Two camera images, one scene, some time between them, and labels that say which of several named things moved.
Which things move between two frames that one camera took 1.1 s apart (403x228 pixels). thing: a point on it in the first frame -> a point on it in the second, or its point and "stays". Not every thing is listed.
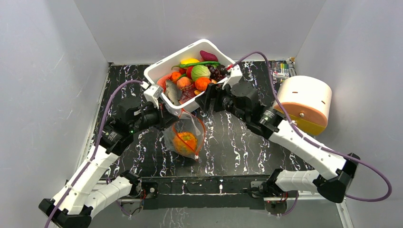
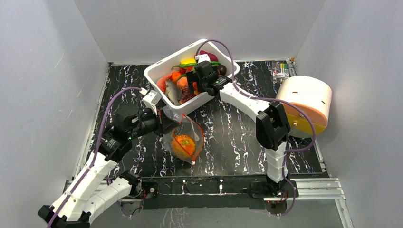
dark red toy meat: [188, 93] stays
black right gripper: [210, 98] -> [195, 80]
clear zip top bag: [185, 136] stays
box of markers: [280, 69] stays
